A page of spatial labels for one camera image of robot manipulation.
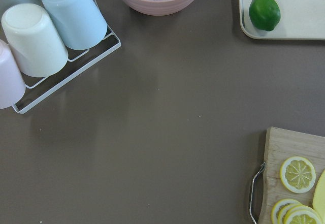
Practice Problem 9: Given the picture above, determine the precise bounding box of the yellow plastic knife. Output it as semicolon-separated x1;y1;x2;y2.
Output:
312;171;325;223

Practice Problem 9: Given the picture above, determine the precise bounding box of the cream rabbit tray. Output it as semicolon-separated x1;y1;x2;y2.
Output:
239;0;324;40

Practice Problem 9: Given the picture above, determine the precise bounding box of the pink cup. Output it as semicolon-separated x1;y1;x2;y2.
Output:
1;40;26;109

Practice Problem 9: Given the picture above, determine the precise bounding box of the light blue cup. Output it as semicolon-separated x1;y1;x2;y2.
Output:
41;0;108;50

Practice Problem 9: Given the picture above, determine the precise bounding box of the cream white cup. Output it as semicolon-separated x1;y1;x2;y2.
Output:
1;3;68;77

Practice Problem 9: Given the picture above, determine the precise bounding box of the wooden cutting board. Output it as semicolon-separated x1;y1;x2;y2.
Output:
254;127;324;223

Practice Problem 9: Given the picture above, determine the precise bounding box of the lemon slice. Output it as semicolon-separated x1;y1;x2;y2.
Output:
271;199;324;223
279;156;316;194

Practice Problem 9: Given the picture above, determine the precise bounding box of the lemon slice lower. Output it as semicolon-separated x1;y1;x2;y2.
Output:
271;199;324;223

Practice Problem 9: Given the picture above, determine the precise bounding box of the green lime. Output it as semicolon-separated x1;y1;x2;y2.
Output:
248;0;281;31

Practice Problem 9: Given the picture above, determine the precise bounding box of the pink ribbed bowl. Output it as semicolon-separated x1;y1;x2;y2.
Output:
122;0;194;16

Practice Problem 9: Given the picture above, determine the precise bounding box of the lemon slice upper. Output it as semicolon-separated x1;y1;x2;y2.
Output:
279;156;316;194

